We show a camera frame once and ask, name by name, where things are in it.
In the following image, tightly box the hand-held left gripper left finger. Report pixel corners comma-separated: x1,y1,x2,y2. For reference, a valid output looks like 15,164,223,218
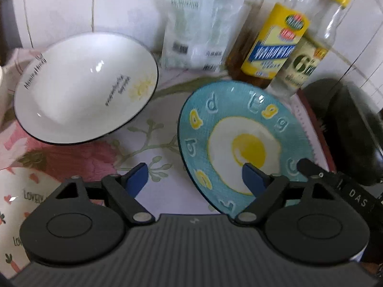
54,163,154,224

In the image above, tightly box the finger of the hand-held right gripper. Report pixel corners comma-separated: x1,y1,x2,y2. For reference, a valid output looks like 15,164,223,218
297,158,344,192

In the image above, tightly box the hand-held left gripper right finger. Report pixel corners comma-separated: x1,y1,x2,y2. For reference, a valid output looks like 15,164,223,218
235,163,337,225

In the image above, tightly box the blue fried egg plate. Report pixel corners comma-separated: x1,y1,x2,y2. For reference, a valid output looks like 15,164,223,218
177,80,315,214

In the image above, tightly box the large white printed bowl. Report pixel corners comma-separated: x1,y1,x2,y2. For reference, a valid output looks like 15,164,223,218
13,31,159,147

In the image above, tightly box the dark round pan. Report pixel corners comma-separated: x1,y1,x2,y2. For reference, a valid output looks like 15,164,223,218
302,78,383,186

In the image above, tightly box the floral tablecloth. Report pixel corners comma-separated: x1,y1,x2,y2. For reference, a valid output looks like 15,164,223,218
0,48,332,216

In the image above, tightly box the clear bottle yellow cap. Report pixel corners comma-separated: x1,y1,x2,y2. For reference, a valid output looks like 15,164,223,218
266,0,352,99

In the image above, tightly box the oil bottle yellow label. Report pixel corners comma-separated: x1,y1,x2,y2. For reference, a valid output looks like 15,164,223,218
226,0,318,88

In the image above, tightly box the white plastic packet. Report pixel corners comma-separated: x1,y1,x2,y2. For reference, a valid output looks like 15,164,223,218
160,0,244,72

